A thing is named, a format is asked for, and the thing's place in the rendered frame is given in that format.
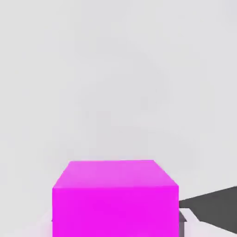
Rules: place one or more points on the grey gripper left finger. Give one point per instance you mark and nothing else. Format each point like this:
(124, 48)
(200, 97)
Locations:
(48, 228)

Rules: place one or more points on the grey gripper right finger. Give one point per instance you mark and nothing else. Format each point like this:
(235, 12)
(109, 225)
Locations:
(192, 228)

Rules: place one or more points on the small magenta cube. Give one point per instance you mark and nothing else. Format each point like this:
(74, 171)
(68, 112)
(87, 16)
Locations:
(114, 207)

